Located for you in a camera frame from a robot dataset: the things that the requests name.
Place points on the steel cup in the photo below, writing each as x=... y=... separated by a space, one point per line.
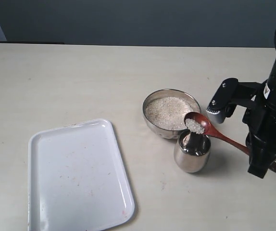
x=192 y=151

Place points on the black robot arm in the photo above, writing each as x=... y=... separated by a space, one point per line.
x=259 y=100

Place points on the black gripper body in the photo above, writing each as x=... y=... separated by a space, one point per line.
x=259 y=99

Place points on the white rice in bowl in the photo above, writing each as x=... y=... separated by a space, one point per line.
x=168 y=113

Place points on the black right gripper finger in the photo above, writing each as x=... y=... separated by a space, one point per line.
x=262 y=156

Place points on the brown wooden spoon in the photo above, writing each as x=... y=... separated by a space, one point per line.
x=210 y=130

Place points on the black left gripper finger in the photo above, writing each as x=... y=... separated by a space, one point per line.
x=220 y=106

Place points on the white rectangular plastic tray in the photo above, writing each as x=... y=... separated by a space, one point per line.
x=77 y=179

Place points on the steel bowl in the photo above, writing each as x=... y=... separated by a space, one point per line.
x=168 y=134

